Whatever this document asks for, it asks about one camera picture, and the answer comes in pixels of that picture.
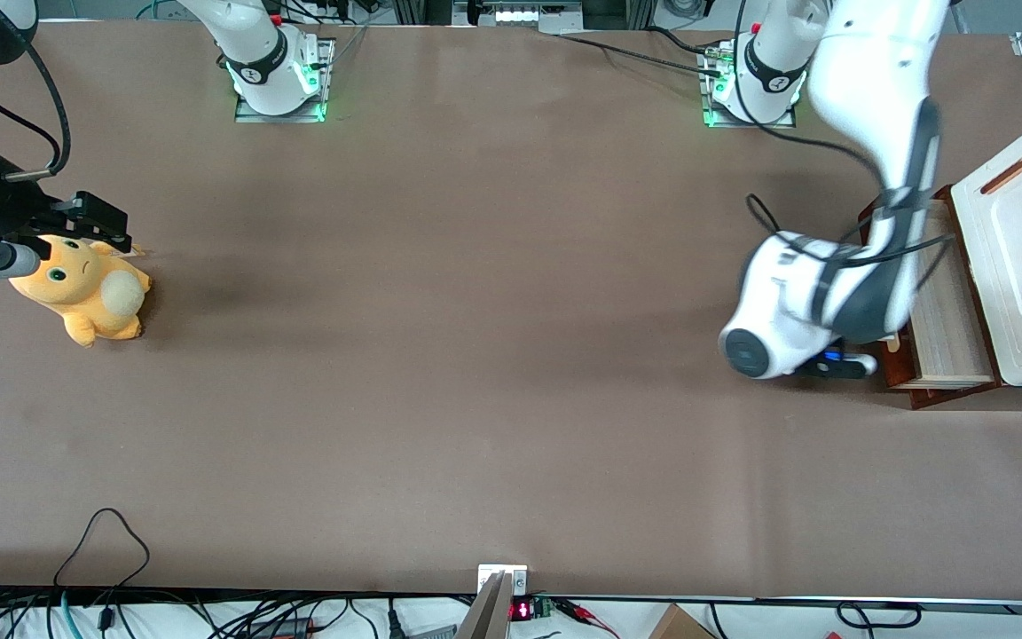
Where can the dark wooden drawer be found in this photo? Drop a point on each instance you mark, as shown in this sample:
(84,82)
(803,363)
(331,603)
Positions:
(955,328)

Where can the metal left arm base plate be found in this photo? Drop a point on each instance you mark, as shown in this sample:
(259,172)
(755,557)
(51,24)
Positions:
(750,125)

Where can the white power strip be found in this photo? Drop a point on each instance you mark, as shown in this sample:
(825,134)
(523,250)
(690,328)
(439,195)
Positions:
(520,15)

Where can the red digit display module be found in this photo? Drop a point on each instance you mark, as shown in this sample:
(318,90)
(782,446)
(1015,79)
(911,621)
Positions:
(522,610)

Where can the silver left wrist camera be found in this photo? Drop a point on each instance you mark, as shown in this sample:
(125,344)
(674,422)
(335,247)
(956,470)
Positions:
(844,366)

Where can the brown cardboard box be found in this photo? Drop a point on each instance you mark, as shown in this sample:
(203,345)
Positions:
(680,626)

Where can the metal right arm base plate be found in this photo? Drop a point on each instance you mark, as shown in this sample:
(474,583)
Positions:
(280,117)

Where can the black power adapter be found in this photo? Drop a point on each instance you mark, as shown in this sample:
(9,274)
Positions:
(280,627)

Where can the orange plush toy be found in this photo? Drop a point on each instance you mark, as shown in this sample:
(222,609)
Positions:
(85,293)

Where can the green terminal circuit board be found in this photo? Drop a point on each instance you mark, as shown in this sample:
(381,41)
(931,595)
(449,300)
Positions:
(543,608)

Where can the grey camera mount pole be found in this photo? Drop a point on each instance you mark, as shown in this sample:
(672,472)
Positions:
(484,617)

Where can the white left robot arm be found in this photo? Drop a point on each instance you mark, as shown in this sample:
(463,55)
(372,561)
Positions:
(866,71)

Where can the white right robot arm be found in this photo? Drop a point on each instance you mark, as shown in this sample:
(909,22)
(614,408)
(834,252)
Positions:
(267,62)

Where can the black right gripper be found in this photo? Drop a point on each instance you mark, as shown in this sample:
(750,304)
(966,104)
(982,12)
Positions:
(18,216)

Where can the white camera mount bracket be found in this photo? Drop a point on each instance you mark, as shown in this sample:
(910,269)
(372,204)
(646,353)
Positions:
(489,575)

